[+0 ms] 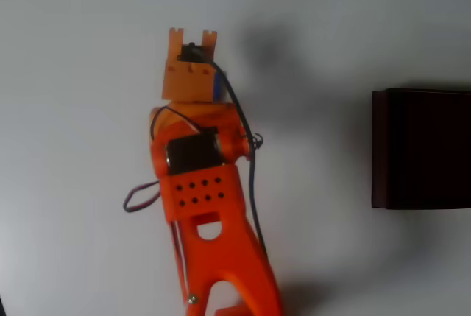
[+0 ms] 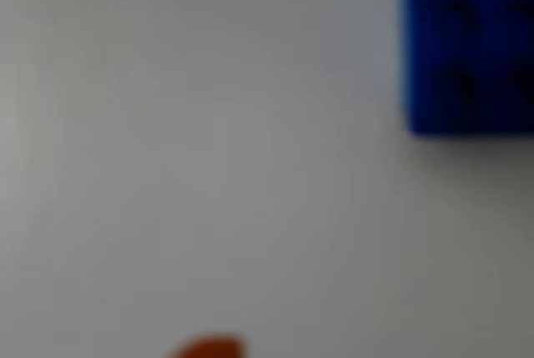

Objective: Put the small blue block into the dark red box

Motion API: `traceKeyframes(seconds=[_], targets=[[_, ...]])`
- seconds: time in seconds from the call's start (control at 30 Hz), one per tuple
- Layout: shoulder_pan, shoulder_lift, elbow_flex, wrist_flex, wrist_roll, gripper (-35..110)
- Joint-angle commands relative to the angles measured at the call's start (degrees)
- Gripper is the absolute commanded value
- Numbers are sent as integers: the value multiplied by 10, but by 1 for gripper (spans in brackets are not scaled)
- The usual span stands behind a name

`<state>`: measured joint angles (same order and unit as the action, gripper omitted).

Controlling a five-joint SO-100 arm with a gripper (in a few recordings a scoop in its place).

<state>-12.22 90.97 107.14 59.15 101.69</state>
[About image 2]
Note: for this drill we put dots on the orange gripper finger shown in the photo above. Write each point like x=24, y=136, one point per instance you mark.
x=210, y=349

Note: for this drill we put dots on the blue toy brick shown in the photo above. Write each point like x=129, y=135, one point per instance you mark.
x=467, y=41

